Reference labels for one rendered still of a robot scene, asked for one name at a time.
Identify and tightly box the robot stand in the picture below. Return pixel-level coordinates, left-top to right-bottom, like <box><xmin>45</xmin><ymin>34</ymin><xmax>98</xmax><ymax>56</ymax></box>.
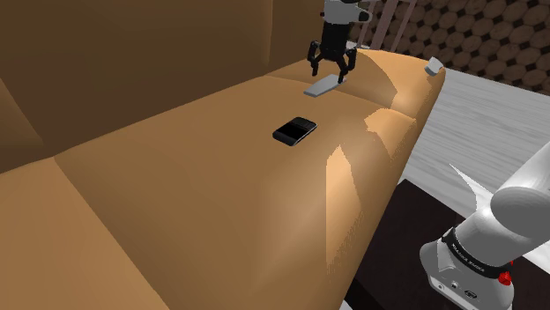
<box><xmin>343</xmin><ymin>178</ymin><xmax>550</xmax><ymax>310</ymax></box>

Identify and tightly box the grey flat tablet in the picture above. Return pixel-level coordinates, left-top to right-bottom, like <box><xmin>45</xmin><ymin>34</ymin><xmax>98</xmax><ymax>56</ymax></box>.
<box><xmin>302</xmin><ymin>73</ymin><xmax>347</xmax><ymax>99</ymax></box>

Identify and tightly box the small grey block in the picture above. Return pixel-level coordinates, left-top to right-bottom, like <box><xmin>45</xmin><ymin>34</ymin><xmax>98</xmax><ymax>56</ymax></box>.
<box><xmin>423</xmin><ymin>57</ymin><xmax>445</xmax><ymax>78</ymax></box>

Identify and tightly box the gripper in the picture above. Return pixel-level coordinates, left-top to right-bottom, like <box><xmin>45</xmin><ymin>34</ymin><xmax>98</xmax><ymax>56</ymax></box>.
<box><xmin>306</xmin><ymin>20</ymin><xmax>358</xmax><ymax>85</ymax></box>

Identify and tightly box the black phone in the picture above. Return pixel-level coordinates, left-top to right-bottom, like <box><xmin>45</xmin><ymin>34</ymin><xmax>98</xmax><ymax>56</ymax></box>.
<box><xmin>271</xmin><ymin>115</ymin><xmax>318</xmax><ymax>148</ymax></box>

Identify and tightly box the brown wooden frame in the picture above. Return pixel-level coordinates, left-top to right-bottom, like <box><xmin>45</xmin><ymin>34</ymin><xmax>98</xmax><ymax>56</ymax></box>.
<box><xmin>355</xmin><ymin>0</ymin><xmax>419</xmax><ymax>54</ymax></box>

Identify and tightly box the brown sofa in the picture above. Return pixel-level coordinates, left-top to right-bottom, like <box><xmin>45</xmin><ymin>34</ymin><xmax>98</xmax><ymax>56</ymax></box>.
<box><xmin>0</xmin><ymin>0</ymin><xmax>447</xmax><ymax>310</ymax></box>

